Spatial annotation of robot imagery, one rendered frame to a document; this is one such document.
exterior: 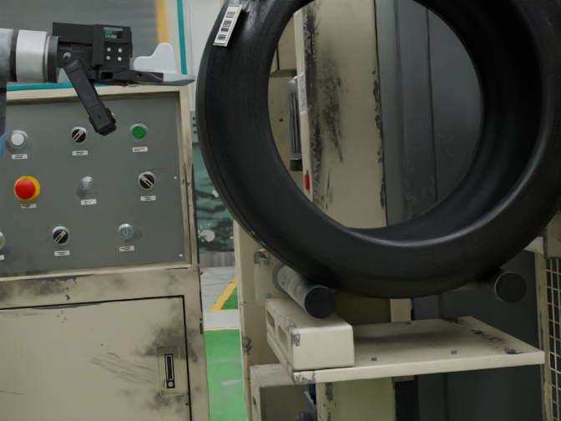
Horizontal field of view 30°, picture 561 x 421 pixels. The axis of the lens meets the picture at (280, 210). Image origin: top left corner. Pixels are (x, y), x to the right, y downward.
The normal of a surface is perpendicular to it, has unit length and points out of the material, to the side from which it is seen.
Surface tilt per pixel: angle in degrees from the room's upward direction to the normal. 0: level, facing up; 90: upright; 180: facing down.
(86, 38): 90
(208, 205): 90
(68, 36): 90
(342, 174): 90
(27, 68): 118
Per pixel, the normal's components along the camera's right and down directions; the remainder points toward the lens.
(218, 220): -0.05, 0.06
